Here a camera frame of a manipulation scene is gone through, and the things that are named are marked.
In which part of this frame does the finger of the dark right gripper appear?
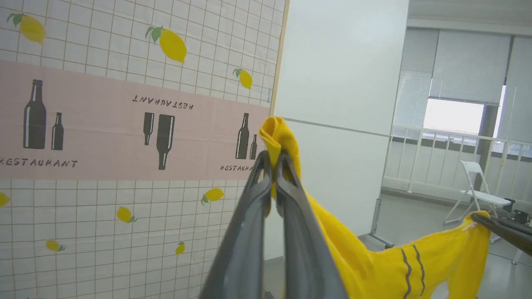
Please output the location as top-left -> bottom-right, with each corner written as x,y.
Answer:
471,211 -> 532,238
478,220 -> 532,256

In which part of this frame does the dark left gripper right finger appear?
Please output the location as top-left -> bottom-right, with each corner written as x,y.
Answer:
275,152 -> 348,299

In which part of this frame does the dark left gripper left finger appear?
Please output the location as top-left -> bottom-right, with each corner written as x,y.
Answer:
199,150 -> 273,299

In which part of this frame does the yellow printed garment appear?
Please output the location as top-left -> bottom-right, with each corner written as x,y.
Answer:
258,116 -> 492,299

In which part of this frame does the white folding chair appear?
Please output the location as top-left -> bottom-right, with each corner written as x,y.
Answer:
443,161 -> 513,227

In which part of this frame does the grey metal stand foot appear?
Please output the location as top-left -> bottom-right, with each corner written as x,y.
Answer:
358,198 -> 395,251

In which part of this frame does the white railing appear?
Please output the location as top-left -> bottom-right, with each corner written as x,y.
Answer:
381,125 -> 532,204

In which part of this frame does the lemon print grid sheet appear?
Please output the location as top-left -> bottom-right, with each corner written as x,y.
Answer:
0,0 -> 288,299

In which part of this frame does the narrow grey window blind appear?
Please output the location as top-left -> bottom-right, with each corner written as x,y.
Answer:
496,35 -> 532,144
392,27 -> 440,130

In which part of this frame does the wide grey window blind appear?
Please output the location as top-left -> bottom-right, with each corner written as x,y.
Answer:
429,29 -> 513,105

